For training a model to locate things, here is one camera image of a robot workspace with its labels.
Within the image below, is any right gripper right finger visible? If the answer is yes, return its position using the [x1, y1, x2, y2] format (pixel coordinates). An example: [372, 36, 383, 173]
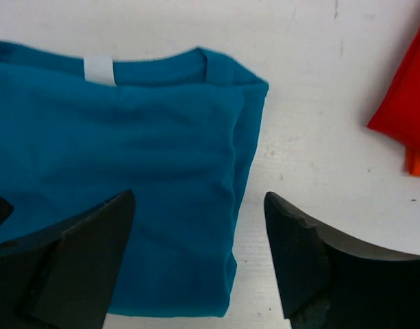
[264, 192, 420, 328]

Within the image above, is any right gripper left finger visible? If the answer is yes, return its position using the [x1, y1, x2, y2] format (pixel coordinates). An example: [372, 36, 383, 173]
[0, 190, 136, 328]

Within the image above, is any blue t shirt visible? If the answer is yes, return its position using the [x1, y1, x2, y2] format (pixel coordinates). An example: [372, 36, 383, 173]
[0, 41, 269, 317]

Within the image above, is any orange folded t shirt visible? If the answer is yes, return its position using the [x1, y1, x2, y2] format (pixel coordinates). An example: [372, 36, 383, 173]
[405, 147, 420, 177]

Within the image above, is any red folded t shirt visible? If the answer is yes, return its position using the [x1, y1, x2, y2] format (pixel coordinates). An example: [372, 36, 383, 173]
[367, 26, 420, 153]

